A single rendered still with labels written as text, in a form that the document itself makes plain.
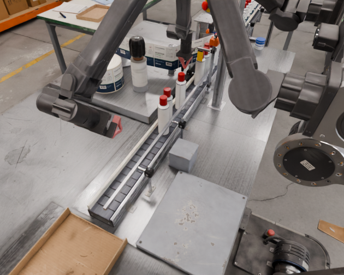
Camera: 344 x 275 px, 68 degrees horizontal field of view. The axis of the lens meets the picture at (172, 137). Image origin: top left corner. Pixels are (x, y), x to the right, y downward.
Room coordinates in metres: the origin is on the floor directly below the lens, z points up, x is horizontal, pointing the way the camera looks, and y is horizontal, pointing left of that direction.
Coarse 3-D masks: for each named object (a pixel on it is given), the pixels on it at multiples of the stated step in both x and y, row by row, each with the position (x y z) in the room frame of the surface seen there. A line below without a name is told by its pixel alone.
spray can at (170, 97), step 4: (164, 88) 0.95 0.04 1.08; (168, 88) 0.95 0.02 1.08; (164, 92) 0.93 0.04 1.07; (168, 92) 0.93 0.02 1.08; (168, 96) 0.93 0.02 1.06; (172, 96) 0.95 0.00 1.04; (168, 100) 0.92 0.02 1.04; (172, 100) 0.93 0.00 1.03; (172, 104) 0.94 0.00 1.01; (172, 108) 0.94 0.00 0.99; (172, 112) 0.94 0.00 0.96; (172, 116) 0.94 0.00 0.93
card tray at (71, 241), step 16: (64, 224) 0.43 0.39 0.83; (80, 224) 0.43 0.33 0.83; (48, 240) 0.37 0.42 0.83; (64, 240) 0.38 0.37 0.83; (80, 240) 0.38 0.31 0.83; (96, 240) 0.38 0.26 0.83; (112, 240) 0.38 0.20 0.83; (32, 256) 0.32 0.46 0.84; (48, 256) 0.32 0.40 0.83; (64, 256) 0.32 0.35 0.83; (80, 256) 0.32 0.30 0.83; (96, 256) 0.32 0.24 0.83; (112, 256) 0.32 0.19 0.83; (16, 272) 0.26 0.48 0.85; (32, 272) 0.27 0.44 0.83; (48, 272) 0.27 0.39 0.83; (64, 272) 0.27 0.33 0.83; (80, 272) 0.27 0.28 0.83; (96, 272) 0.27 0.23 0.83
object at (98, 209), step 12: (192, 84) 1.30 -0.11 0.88; (204, 84) 1.30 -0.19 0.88; (192, 96) 1.18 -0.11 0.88; (156, 132) 0.88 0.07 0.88; (144, 144) 0.80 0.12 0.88; (156, 144) 0.80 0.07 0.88; (132, 168) 0.66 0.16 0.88; (144, 168) 0.66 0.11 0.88; (120, 180) 0.60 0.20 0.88; (132, 180) 0.60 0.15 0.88; (108, 192) 0.54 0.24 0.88; (120, 192) 0.55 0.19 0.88; (96, 204) 0.49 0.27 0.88; (120, 204) 0.50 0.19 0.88; (108, 216) 0.45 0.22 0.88
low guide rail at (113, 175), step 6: (192, 78) 1.31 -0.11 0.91; (186, 84) 1.24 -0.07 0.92; (174, 102) 1.08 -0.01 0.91; (156, 120) 0.93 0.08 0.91; (156, 126) 0.91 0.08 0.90; (150, 132) 0.85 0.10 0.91; (144, 138) 0.81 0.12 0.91; (138, 144) 0.77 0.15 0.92; (132, 150) 0.73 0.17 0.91; (132, 156) 0.71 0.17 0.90; (126, 162) 0.67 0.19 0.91; (120, 168) 0.64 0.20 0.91; (114, 174) 0.60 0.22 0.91; (108, 180) 0.58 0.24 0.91; (102, 186) 0.55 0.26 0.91; (108, 186) 0.56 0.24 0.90; (102, 192) 0.53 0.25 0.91; (96, 198) 0.50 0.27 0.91; (90, 204) 0.47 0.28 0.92
